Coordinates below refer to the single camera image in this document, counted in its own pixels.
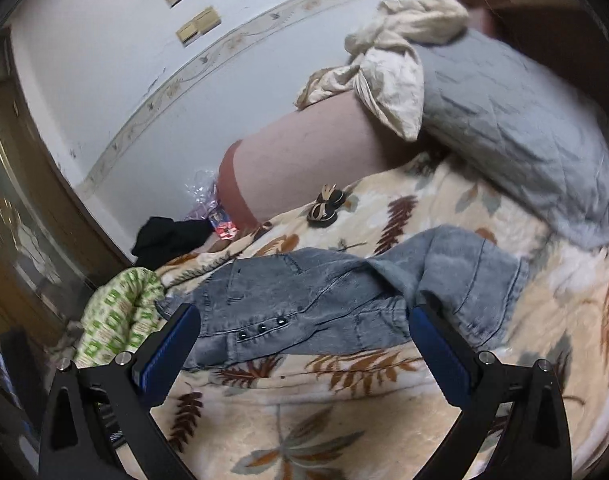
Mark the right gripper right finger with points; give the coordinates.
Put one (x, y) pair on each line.
(535, 442)

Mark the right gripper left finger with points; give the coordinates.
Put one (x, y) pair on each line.
(75, 443)

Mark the grey denim pants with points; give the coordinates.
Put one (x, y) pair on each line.
(316, 301)

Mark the green patterned folded quilt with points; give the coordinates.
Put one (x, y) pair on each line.
(119, 317)

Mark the floral leaf-pattern blanket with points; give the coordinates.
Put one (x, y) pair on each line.
(378, 414)

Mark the wooden glass cabinet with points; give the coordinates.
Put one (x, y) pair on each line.
(53, 254)

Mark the black garment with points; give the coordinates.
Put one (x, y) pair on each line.
(162, 240)

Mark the red blue snack packet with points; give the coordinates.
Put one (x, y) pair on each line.
(222, 224)

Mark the clear plastic bag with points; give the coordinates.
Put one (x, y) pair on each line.
(203, 193)

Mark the black beige hair clip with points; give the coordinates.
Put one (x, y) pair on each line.
(324, 211)

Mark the cream crumpled cloth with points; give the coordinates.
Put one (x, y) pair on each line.
(385, 71)

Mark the beige wall switch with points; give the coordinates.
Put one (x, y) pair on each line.
(198, 26)

